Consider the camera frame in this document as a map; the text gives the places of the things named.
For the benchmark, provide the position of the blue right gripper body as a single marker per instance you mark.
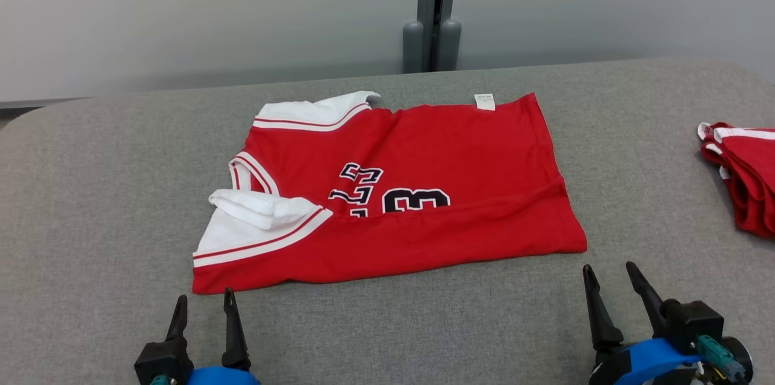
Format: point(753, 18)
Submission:
point(648, 361)

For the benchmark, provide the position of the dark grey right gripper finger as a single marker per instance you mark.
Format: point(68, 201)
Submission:
point(602, 324)
point(648, 300)

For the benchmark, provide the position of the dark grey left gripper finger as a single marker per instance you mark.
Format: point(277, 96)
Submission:
point(235, 342)
point(177, 321)

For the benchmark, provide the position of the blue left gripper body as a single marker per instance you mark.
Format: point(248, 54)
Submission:
point(221, 376)

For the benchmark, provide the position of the red shorts white side stripes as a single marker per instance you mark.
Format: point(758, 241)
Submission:
point(754, 173)

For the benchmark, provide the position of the red basketball jersey white sleeves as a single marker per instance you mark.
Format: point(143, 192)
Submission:
point(454, 149)

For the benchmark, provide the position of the grey fabric sofa cushion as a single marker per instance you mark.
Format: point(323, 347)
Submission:
point(91, 203)

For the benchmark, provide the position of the grey metal partition post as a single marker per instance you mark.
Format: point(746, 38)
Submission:
point(431, 9)

